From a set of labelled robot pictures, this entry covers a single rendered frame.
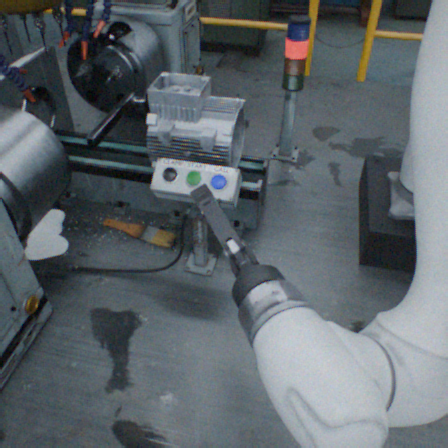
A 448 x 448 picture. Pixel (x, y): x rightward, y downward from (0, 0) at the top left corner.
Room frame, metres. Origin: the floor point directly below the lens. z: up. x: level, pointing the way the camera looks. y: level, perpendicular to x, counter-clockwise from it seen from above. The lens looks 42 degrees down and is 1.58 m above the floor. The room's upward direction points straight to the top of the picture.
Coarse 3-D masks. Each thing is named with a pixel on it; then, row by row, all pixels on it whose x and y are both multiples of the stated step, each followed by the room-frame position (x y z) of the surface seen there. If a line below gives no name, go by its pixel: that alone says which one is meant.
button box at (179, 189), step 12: (156, 168) 0.73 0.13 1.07; (180, 168) 0.72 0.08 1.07; (192, 168) 0.72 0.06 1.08; (204, 168) 0.72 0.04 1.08; (216, 168) 0.71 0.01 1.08; (228, 168) 0.71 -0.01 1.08; (156, 180) 0.71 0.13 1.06; (180, 180) 0.70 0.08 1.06; (204, 180) 0.69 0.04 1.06; (228, 180) 0.69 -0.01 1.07; (240, 180) 0.71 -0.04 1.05; (156, 192) 0.70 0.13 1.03; (168, 192) 0.69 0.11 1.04; (180, 192) 0.68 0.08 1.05; (216, 192) 0.67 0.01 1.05; (228, 192) 0.67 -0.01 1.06; (228, 204) 0.66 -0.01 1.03
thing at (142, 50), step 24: (96, 24) 1.35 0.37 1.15; (120, 24) 1.32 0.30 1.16; (144, 24) 1.39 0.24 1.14; (72, 48) 1.26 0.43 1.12; (96, 48) 1.24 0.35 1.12; (120, 48) 1.22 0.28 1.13; (144, 48) 1.28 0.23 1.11; (72, 72) 1.27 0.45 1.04; (96, 72) 1.24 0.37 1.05; (120, 72) 1.20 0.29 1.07; (144, 72) 1.22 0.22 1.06; (96, 96) 1.24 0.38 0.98; (120, 96) 1.22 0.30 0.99; (144, 96) 1.23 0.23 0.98
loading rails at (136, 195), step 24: (72, 144) 1.07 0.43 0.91; (120, 144) 1.06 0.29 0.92; (144, 144) 1.05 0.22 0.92; (72, 168) 0.96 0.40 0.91; (96, 168) 0.94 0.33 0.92; (120, 168) 0.93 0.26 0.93; (144, 168) 0.95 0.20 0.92; (240, 168) 0.95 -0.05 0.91; (264, 168) 0.94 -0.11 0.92; (72, 192) 0.97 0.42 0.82; (96, 192) 0.95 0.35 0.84; (120, 192) 0.93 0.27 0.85; (144, 192) 0.91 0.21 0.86; (240, 192) 0.85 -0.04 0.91; (264, 192) 0.94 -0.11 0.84; (240, 216) 0.85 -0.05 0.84
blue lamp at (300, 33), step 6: (288, 24) 1.18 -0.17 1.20; (294, 24) 1.17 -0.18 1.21; (300, 24) 1.17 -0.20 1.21; (306, 24) 1.17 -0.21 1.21; (288, 30) 1.18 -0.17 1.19; (294, 30) 1.17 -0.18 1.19; (300, 30) 1.16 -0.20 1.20; (306, 30) 1.17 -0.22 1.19; (288, 36) 1.18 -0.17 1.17; (294, 36) 1.17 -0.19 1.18; (300, 36) 1.16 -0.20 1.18; (306, 36) 1.17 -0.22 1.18
